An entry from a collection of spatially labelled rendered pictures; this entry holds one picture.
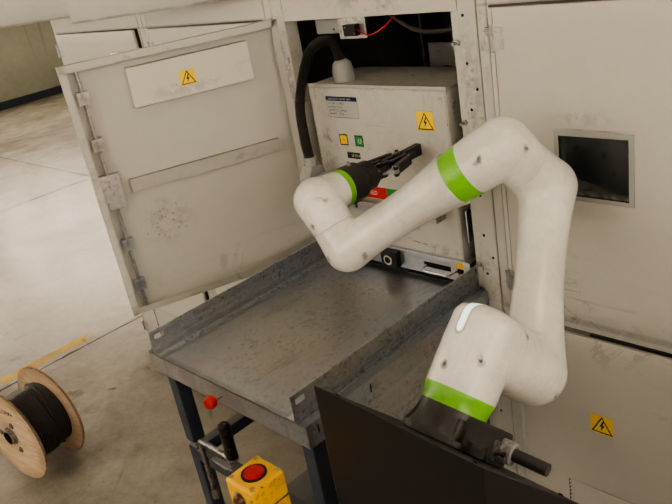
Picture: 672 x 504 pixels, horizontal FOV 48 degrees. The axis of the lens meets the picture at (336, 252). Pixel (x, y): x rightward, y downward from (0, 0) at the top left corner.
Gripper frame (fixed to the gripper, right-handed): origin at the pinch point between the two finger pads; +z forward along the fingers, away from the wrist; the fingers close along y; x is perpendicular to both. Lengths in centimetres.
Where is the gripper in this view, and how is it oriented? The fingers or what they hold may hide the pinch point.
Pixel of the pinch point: (410, 153)
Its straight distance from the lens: 196.0
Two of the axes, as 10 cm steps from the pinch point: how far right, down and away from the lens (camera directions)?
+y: 7.1, 1.6, -6.8
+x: -1.7, -9.0, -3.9
